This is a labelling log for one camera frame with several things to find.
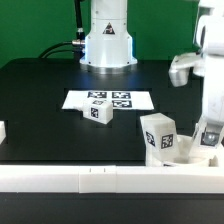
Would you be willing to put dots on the white front fence wall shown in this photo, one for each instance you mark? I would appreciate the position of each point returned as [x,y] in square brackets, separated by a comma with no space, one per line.
[110,179]

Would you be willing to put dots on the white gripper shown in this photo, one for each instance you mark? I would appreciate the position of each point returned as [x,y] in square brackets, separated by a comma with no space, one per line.
[207,63]

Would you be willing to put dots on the white paper with tags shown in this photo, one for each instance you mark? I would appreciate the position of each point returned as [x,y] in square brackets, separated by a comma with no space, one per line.
[123,100]

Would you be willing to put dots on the white round stool seat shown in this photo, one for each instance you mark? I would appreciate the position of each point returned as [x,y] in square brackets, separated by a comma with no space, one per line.
[184,160]

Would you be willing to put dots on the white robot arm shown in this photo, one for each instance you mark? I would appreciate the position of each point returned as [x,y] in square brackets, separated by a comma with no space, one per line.
[109,46]

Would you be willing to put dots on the white left fence block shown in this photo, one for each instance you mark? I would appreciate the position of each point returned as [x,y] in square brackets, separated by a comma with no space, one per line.
[2,131]

